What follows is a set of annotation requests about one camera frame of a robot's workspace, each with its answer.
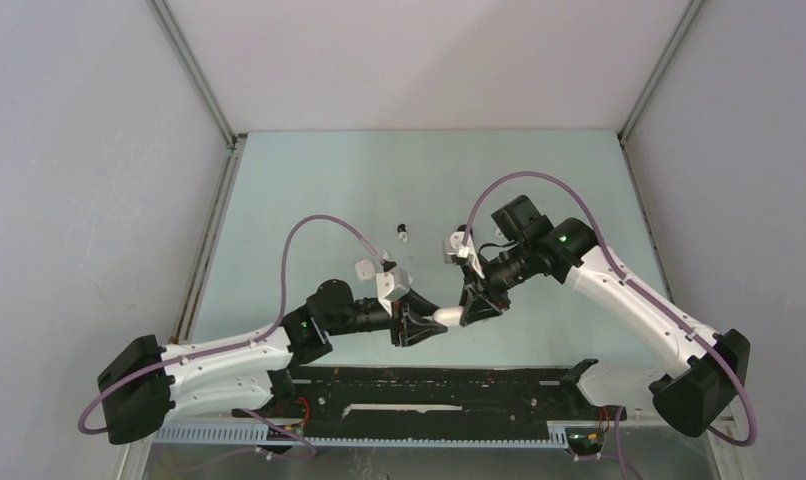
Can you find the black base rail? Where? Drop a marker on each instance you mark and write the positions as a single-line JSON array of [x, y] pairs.
[[422, 404]]

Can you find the white square charging case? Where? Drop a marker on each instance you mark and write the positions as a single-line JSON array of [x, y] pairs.
[[365, 269]]

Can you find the right aluminium frame post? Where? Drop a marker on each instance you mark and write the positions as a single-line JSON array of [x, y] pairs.
[[627, 133]]

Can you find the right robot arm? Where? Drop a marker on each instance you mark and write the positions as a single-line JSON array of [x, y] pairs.
[[700, 371]]

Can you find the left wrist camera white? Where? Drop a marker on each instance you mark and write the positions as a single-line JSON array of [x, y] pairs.
[[392, 285]]

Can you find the white oval charging case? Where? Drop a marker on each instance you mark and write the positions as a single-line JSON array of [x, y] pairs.
[[448, 316]]

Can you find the left aluminium frame post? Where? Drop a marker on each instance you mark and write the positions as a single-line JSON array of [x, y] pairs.
[[213, 156]]

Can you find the aluminium frame post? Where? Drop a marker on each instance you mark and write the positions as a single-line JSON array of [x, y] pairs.
[[213, 156], [627, 133]]

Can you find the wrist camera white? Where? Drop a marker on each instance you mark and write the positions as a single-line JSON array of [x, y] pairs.
[[454, 250], [392, 285]]

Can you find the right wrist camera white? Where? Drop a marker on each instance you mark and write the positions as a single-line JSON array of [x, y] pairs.
[[454, 250]]

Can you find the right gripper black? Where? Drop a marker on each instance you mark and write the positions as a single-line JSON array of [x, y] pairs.
[[475, 306]]

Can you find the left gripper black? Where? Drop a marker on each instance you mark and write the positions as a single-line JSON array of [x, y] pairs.
[[411, 330]]

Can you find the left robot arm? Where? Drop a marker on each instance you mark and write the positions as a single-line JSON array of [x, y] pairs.
[[148, 385]]

